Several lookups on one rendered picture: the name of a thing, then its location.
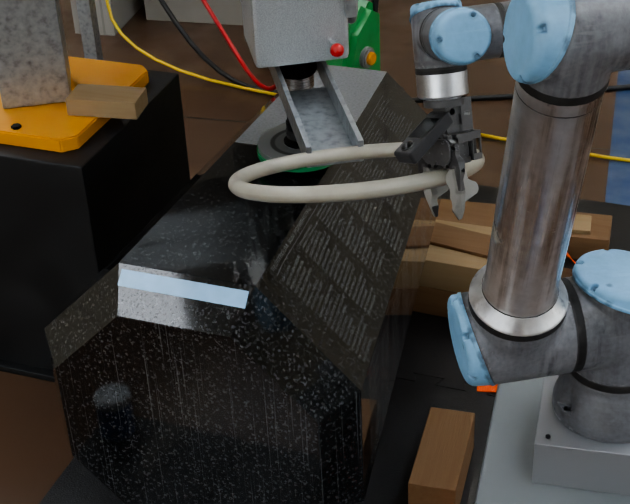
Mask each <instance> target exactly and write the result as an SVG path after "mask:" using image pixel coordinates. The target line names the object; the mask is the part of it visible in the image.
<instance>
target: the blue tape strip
mask: <svg viewBox="0 0 630 504"><path fill-rule="evenodd" d="M118 286H123V287H128V288H134V289H139V290H145V291H151V292H156V293H162V294H167V295H173V296H178V297H184V298H189V299H195V300H200V301H206V302H211V303H217V304H222V305H228V306H233V307H239V308H244V309H245V306H246V302H247V298H248V294H249V291H244V290H239V289H233V288H227V287H222V286H216V285H210V284H205V283H199V282H193V281H188V280H182V279H176V278H171V277H165V276H159V275H154V274H148V273H142V272H137V271H131V270H125V269H122V270H121V274H120V278H119V281H118Z"/></svg>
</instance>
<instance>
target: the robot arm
mask: <svg viewBox="0 0 630 504"><path fill-rule="evenodd" d="M409 21H410V23H411V29H412V41H413V53H414V64H415V75H416V86H417V97H418V98H419V99H423V105H424V108H427V109H433V111H431V112H430V113H429V114H428V115H427V116H426V117H425V118H424V119H423V120H422V121H421V123H420V124H419V125H418V126H417V127H416V128H415V129H414V130H413V131H412V133H411V134H410V135H409V136H408V137H407V138H406V139H405V140H404V141H403V143H402V144H401V145H400V146H399V147H398V148H397V149H396V150H395V152H394V155H395V157H396V158H397V160H398V162H400V163H410V164H416V163H418V171H419V173H424V172H428V171H433V170H437V169H441V168H443V169H448V168H449V169H450V170H449V171H448V173H447V174H446V176H445V179H446V183H447V185H443V186H439V187H435V188H431V189H426V190H424V194H425V197H426V200H427V202H428V204H429V207H430V209H431V211H432V214H433V216H434V217H438V208H439V205H438V202H437V198H438V197H439V196H441V195H442V194H444V193H445V192H447V191H448V190H449V189H450V199H451V201H452V211H453V213H454V214H455V216H456V217H457V219H458V220H460V219H462V218H463V214H464V210H465V202H466V201H467V200H468V199H470V198H471V197H472V196H474V195H475V194H477V192H478V184H477V183H476V182H475V181H472V180H470V179H468V177H467V174H466V170H465V163H468V162H471V161H472V160H477V159H481V158H483V156H482V143H481V130H480V129H474V128H473V117H472V105H471V96H465V97H464V95H467V94H468V93H469V87H468V74H467V65H468V64H471V63H473V62H475V61H478V60H486V59H494V58H501V57H504V58H505V62H506V66H507V69H508V71H509V73H510V75H511V76H512V78H513V79H514V80H516V82H515V88H514V95H513V101H512V107H511V114H510V120H509V126H508V132H507V139H506V145H505V151H504V157H503V164H502V170H501V176H500V182H499V189H498V195H497V201H496V207H495V214H494V220H493V226H492V233H491V239H490V245H489V251H488V258H487V264H486V265H485V266H483V267H482V268H481V269H480V270H479V271H478V272H477V273H476V274H475V276H474V277H473V279H472V281H471V283H470V287H469V291H468V292H462V293H461V292H458V293H457V294H453V295H451V296H450V297H449V298H448V303H447V309H448V312H447V313H448V322H449V329H450V334H451V339H452V344H453V348H454V352H455V355H456V359H457V362H458V365H459V368H460V371H461V373H462V375H463V377H464V379H465V381H466V382H467V383H468V384H470V385H471V386H485V385H491V386H495V385H497V384H503V383H509V382H516V381H522V380H528V379H535V378H541V377H547V376H554V375H559V377H558V378H557V380H556V382H555V385H554V388H553V398H552V405H553V409H554V412H555V414H556V416H557V417H558V419H559V420H560V421H561V422H562V423H563V424H564V425H565V426H566V427H567V428H569V429H570V430H572V431H573V432H575V433H577V434H579V435H581V436H583V437H586V438H588V439H592V440H595V441H600V442H605V443H630V252H629V251H624V250H618V249H609V250H608V251H606V250H604V249H601V250H595V251H591V252H588V253H586V254H584V255H582V256H581V257H580V258H579V259H578V260H577V261H576V263H575V265H574V266H573V269H572V275H573V276H571V277H563V278H561V275H562V271H563V267H564V262H565V258H566V254H567V250H568V245H569V241H570V237H571V232H572V228H573V224H574V220H575V215H576V211H577V207H578V203H579V198H580V194H581V190H582V186H583V181H584V177H585V173H586V168H587V164H588V160H589V156H590V151H591V147H592V143H593V139H594V134H595V130H596V126H597V122H598V117H599V113H600V109H601V105H602V100H603V96H604V93H605V92H606V90H607V88H608V84H609V80H610V76H611V73H612V72H616V71H623V70H630V0H511V1H505V2H497V3H488V4H480V5H472V6H464V7H462V3H461V1H460V0H436V1H428V2H422V3H417V4H414V5H412V6H411V8H410V18H409ZM476 138H479V151H480V152H479V153H477V148H476Z"/></svg>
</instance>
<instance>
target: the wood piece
mask: <svg viewBox="0 0 630 504"><path fill-rule="evenodd" d="M65 101H66V107H67V113H68V115H69V116H85V117H102V118H118V119H135V120H137V119H138V117H139V116H140V114H141V113H142V112H143V110H144V109H145V107H146V106H147V105H148V97H147V89H146V87H130V86H112V85H94V84H78V85H77V86H76V87H75V88H74V89H73V91H72V92H71V93H70V94H69V95H68V97H67V98H66V99H65Z"/></svg>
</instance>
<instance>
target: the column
mask: <svg viewBox="0 0 630 504"><path fill-rule="evenodd" d="M70 93H71V71H70V65H69V59H68V52H67V46H66V40H65V34H64V28H63V21H62V15H61V9H60V3H59V0H0V96H1V101H2V106H3V108H4V109H9V108H18V107H27V106H36V105H44V104H53V103H62V102H66V101H65V99H66V98H67V97H68V95H69V94H70Z"/></svg>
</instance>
